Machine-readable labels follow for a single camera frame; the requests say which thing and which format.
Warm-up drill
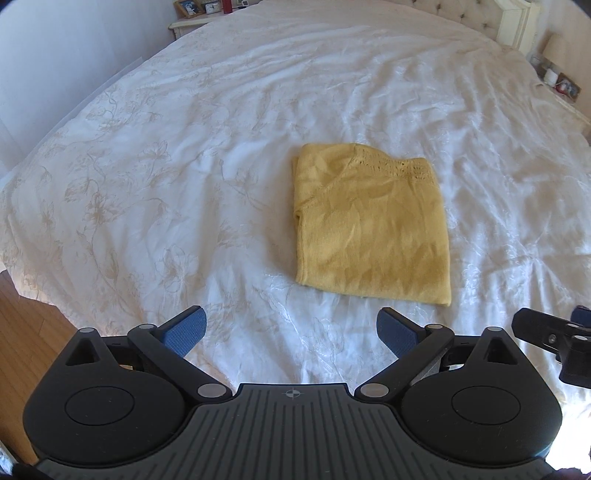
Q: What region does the left wooden photo frame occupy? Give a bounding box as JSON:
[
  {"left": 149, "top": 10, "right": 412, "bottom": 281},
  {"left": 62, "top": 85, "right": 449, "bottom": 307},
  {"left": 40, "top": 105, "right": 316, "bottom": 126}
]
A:
[{"left": 173, "top": 0, "right": 204, "bottom": 19}]

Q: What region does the white nightstand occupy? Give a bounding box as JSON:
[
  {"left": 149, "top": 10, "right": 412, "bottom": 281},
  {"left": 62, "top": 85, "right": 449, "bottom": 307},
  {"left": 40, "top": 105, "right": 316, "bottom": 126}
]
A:
[
  {"left": 535, "top": 80, "right": 590, "bottom": 137},
  {"left": 168, "top": 14, "right": 219, "bottom": 40}
]

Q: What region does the white cylinder speaker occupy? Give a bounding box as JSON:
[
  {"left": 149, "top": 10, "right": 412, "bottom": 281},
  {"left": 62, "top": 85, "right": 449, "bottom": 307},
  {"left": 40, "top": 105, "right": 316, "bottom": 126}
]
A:
[{"left": 543, "top": 68, "right": 558, "bottom": 88}]

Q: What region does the right beige table lamp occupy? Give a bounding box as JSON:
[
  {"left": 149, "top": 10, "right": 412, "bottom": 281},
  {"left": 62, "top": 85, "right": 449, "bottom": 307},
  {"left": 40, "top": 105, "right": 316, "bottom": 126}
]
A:
[{"left": 542, "top": 33, "right": 568, "bottom": 67}]

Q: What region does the cream tufted headboard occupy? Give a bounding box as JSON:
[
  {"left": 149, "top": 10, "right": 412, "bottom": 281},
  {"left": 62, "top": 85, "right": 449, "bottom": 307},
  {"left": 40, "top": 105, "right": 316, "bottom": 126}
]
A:
[{"left": 398, "top": 0, "right": 542, "bottom": 56}]

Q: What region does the yellow knit sweater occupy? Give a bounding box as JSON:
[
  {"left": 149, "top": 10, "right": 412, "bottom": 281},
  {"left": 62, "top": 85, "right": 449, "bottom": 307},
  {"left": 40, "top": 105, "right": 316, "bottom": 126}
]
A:
[{"left": 293, "top": 143, "right": 452, "bottom": 306}]

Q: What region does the white embroidered bedspread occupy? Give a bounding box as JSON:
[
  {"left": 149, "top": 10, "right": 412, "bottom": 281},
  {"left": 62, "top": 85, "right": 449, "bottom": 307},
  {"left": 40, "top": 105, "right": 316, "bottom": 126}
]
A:
[{"left": 0, "top": 0, "right": 591, "bottom": 402}]

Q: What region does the left white nightstand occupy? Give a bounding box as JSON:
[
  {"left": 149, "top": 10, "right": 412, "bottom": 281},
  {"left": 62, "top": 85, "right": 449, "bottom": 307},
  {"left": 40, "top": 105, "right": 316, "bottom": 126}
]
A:
[{"left": 168, "top": 14, "right": 219, "bottom": 40}]

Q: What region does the right white nightstand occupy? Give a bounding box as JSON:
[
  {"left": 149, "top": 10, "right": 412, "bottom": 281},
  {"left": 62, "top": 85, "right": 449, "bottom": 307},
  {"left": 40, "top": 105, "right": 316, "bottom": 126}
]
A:
[{"left": 535, "top": 80, "right": 590, "bottom": 137}]

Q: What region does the wooden photo frame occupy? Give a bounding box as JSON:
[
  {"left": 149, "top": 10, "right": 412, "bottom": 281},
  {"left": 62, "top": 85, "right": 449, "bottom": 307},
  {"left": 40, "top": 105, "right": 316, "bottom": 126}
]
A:
[
  {"left": 554, "top": 73, "right": 581, "bottom": 103},
  {"left": 173, "top": 0, "right": 204, "bottom": 19}
]

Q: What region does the right wooden photo frame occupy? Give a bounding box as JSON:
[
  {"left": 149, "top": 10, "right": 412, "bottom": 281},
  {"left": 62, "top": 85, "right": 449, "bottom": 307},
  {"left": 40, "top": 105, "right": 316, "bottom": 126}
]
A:
[{"left": 554, "top": 73, "right": 581, "bottom": 103}]

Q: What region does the small white alarm clock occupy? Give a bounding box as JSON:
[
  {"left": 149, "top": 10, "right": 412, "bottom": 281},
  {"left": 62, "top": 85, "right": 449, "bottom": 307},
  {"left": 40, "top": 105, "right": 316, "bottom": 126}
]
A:
[{"left": 204, "top": 0, "right": 221, "bottom": 15}]

